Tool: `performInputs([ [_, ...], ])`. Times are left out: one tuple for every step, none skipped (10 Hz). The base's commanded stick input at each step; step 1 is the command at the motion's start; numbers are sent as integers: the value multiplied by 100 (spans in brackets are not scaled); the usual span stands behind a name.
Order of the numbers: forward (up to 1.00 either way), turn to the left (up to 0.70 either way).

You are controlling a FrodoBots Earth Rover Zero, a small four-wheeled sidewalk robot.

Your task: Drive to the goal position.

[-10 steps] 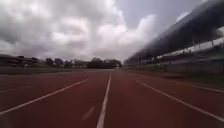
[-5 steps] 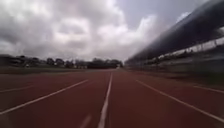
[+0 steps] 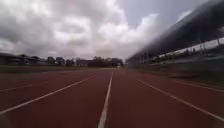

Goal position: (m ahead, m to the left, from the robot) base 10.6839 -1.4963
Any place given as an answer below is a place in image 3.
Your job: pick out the row of buildings and trees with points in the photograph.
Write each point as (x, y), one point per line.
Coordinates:
(66, 61)

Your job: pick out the grass strip beside track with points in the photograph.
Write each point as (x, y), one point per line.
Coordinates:
(200, 76)

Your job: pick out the roofed grandstand building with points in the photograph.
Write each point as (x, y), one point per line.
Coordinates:
(196, 36)

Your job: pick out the red running track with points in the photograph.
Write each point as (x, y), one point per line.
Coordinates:
(133, 103)

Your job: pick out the grass field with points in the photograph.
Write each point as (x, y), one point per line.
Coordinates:
(40, 68)

